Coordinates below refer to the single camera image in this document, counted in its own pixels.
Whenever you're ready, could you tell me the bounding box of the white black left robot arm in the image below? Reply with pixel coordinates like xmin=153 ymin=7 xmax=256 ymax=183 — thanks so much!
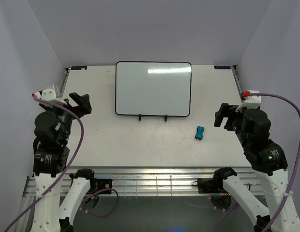
xmin=31 ymin=91 xmax=98 ymax=232

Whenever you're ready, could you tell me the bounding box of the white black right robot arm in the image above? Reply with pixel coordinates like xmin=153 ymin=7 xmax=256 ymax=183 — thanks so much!
xmin=213 ymin=103 xmax=300 ymax=232

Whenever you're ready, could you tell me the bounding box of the blue label corner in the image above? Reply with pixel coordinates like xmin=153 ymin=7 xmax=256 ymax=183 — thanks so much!
xmin=214 ymin=65 xmax=231 ymax=70
xmin=71 ymin=66 xmax=87 ymax=70

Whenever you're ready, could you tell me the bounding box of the blue label right corner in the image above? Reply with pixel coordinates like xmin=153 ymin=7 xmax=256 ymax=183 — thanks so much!
xmin=214 ymin=65 xmax=231 ymax=70

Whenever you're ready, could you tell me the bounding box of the metal whiteboard stand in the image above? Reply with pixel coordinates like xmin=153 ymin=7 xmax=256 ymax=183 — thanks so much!
xmin=138 ymin=114 xmax=168 ymax=122

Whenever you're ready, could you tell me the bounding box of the white whiteboard black frame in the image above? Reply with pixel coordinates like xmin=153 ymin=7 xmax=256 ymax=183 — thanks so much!
xmin=115 ymin=61 xmax=192 ymax=117

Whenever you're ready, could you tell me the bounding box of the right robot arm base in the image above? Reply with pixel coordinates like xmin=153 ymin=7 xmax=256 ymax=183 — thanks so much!
xmin=194 ymin=178 xmax=232 ymax=210

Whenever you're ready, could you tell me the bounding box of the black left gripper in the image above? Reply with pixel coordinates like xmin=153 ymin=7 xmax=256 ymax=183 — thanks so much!
xmin=40 ymin=92 xmax=91 ymax=144

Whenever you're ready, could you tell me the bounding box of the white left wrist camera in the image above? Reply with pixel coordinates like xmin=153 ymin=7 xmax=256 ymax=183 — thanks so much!
xmin=32 ymin=85 xmax=67 ymax=107

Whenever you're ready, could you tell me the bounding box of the blue label left corner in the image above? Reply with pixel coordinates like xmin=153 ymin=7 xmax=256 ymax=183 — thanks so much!
xmin=71 ymin=66 xmax=87 ymax=70

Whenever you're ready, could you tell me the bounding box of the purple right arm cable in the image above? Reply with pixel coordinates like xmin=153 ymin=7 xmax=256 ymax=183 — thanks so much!
xmin=214 ymin=93 xmax=300 ymax=232

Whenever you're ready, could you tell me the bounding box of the blue bone-shaped whiteboard eraser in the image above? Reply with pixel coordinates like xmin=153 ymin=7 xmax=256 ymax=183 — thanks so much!
xmin=195 ymin=126 xmax=205 ymax=140

